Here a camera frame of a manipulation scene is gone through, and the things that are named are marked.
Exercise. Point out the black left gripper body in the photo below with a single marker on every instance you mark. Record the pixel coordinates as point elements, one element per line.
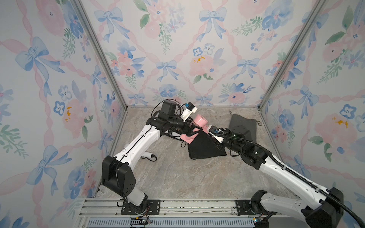
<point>177,124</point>

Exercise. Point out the pink folding hair dryer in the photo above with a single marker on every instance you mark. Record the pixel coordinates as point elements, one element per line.
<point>199,122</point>

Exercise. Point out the plain black drawstring pouch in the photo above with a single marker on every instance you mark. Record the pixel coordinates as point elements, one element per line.
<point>204,147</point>

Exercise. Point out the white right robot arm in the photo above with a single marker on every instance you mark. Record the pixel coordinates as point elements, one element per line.
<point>316,205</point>

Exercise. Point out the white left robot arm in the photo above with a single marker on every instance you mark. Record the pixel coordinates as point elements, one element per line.
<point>117,171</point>

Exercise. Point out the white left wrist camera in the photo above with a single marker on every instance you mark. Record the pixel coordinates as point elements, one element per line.
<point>188,109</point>

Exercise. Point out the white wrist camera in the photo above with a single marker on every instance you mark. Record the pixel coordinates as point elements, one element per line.
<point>217,133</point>
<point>188,109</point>

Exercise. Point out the grey fabric drawstring pouch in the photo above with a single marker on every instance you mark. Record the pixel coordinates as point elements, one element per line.
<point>243,127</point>

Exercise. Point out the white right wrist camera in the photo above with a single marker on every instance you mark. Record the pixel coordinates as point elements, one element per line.
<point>217,133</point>

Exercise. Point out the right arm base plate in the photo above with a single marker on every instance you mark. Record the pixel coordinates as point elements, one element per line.
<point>246,207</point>

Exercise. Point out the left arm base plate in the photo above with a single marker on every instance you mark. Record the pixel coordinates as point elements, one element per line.
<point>147,207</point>

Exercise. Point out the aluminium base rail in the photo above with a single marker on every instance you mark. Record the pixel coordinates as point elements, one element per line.
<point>178,213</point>

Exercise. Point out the aluminium corner post left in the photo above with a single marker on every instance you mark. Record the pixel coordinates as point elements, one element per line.
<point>85,21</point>

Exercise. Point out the aluminium corner post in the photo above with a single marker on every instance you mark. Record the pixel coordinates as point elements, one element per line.
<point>296,45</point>
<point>85,21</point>

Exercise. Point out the aluminium corner post right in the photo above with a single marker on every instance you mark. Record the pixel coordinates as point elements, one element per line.
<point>296,45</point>

